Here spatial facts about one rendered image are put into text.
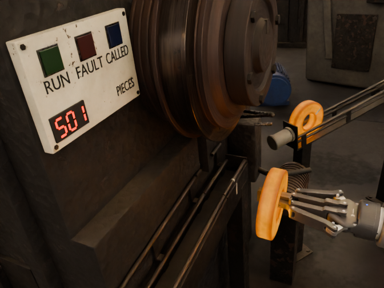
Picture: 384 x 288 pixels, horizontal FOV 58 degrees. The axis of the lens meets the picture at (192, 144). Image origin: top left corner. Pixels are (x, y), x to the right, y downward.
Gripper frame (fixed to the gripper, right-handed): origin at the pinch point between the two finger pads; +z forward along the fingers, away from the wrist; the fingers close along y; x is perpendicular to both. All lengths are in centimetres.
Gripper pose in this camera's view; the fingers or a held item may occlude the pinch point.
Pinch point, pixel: (274, 197)
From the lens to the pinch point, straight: 77.6
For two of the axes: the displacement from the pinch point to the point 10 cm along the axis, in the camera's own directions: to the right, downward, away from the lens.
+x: -0.5, -8.5, -5.2
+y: 4.2, -4.9, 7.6
